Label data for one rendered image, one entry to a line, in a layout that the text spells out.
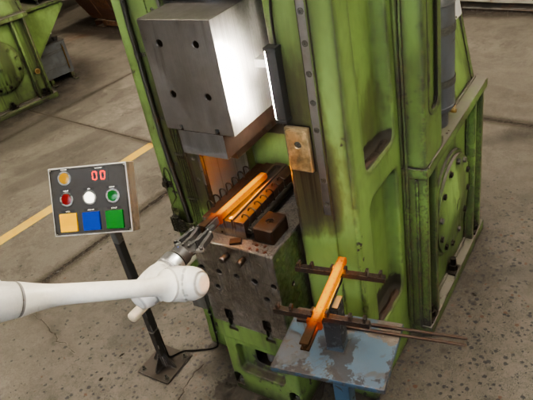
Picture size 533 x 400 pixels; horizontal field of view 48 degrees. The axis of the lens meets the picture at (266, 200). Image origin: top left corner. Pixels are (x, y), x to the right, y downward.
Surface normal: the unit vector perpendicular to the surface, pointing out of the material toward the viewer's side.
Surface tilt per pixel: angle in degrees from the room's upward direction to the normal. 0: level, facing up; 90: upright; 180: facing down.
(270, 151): 90
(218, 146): 90
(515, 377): 0
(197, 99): 90
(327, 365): 0
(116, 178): 60
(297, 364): 0
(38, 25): 90
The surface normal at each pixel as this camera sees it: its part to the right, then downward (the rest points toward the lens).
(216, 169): 0.84, 0.17
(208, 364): -0.17, -0.82
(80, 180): -0.18, 0.07
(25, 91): 0.70, 0.29
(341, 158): -0.51, 0.54
